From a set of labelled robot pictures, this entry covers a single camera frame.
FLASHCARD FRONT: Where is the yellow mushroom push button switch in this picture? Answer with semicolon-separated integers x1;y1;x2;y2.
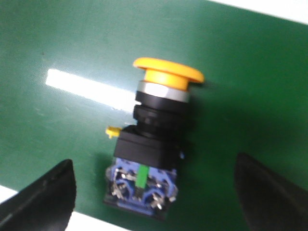
104;57;205;220

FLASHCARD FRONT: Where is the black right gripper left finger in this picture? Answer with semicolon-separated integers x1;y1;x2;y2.
0;159;76;231

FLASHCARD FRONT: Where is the green conveyor belt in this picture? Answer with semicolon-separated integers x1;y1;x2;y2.
0;0;308;231

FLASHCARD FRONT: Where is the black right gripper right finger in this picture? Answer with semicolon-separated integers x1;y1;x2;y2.
234;153;308;231

